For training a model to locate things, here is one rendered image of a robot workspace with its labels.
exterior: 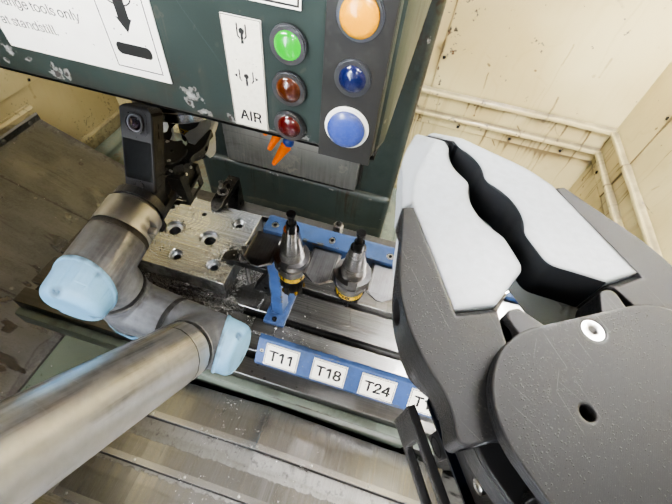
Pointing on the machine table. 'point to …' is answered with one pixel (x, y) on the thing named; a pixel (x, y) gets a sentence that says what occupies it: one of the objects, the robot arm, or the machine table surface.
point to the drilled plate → (196, 274)
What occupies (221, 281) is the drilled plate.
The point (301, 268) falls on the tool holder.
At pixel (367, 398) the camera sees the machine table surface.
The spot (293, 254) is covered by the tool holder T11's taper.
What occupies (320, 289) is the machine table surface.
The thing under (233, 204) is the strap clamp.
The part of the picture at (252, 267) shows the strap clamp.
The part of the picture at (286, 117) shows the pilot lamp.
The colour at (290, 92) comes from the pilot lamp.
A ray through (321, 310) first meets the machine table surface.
